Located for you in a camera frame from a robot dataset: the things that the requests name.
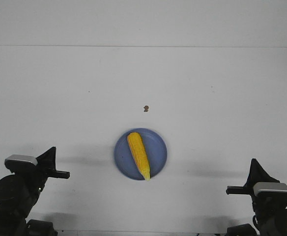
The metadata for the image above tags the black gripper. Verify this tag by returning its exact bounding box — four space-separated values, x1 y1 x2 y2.
226 158 280 196
35 147 70 183

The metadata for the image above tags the yellow corn cob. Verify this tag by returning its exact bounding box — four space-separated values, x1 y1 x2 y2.
127 132 150 181

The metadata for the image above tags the blue round plate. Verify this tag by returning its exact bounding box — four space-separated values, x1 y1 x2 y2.
114 128 167 181

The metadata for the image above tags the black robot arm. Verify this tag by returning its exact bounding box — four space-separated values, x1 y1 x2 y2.
226 158 287 236
0 147 70 236

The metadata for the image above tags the small brown table stain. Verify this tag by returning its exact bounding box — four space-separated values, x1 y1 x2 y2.
143 105 149 113

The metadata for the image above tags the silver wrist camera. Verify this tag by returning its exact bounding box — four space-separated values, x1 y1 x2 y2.
4 154 38 173
253 182 287 201

